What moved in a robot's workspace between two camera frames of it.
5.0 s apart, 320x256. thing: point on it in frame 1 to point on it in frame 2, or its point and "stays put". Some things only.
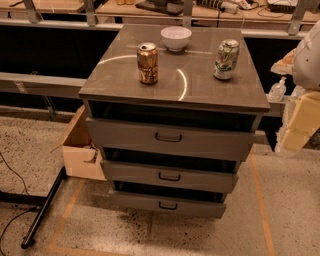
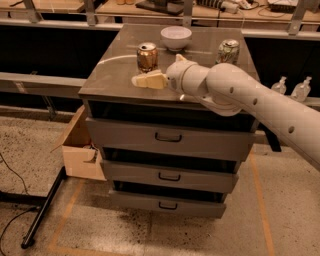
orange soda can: (147, 58) stays put
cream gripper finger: (303, 123) to (153, 79)
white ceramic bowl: (176, 38) stays put
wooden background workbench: (192, 11) stays put
